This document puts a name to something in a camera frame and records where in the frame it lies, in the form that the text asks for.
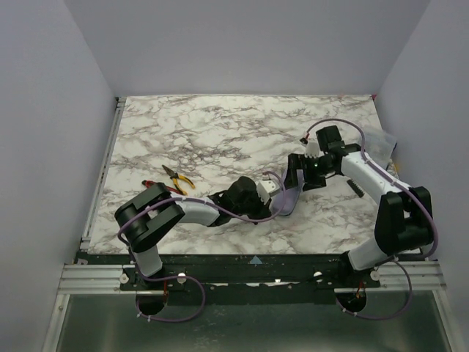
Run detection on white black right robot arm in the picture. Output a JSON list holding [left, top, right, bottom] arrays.
[[284, 125, 435, 275]]

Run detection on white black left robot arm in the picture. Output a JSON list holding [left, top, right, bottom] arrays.
[[114, 176, 281, 276]]

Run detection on black comb strip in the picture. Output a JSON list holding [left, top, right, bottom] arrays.
[[347, 179, 364, 198]]

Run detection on red black cutter tool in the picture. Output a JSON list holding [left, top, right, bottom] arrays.
[[141, 180, 173, 191]]

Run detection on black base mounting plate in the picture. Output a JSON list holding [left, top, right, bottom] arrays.
[[74, 252, 380, 305]]

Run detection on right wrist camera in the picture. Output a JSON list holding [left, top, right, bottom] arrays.
[[300, 137, 320, 158]]

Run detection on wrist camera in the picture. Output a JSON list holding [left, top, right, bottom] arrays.
[[300, 137, 320, 158], [256, 180, 281, 203]]

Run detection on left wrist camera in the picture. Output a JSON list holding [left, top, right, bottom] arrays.
[[256, 180, 281, 203]]

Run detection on yellow handled pliers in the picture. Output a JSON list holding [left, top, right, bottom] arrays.
[[162, 165, 195, 193]]

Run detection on aluminium frame rail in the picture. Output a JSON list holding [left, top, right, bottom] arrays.
[[58, 265, 123, 295]]

